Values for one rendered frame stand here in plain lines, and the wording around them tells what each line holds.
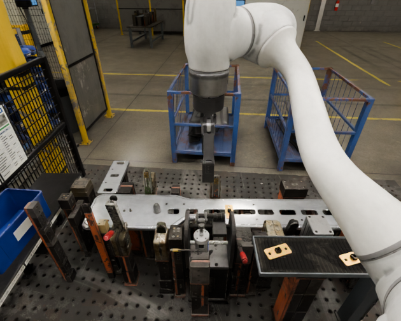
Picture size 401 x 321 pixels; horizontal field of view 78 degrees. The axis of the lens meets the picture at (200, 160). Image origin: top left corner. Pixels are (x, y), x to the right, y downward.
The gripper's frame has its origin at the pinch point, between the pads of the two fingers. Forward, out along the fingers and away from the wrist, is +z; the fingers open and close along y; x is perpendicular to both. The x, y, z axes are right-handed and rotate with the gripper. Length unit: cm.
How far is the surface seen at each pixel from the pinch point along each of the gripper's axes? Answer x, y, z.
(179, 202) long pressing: 12, 31, 46
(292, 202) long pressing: -43, 31, 46
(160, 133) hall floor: 65, 282, 146
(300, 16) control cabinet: -287, 782, 32
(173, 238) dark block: 11.9, 0.8, 34.2
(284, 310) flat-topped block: -30, -12, 60
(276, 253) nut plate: -22.5, -8.4, 29.9
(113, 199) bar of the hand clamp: 34.9, 11.5, 25.2
